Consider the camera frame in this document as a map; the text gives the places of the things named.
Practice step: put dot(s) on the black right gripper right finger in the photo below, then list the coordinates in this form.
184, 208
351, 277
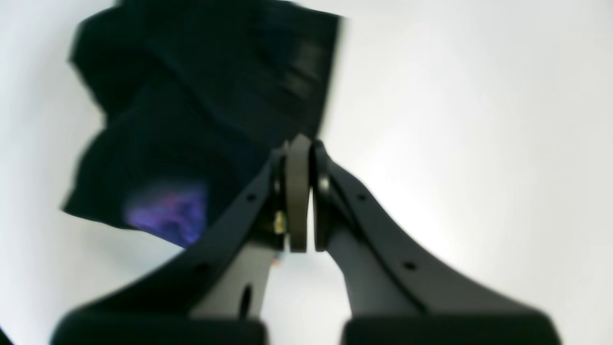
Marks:
400, 294

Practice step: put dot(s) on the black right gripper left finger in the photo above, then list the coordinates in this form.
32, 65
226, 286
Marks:
211, 293

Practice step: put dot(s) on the black T-shirt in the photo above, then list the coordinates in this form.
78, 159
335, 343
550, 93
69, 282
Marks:
194, 96

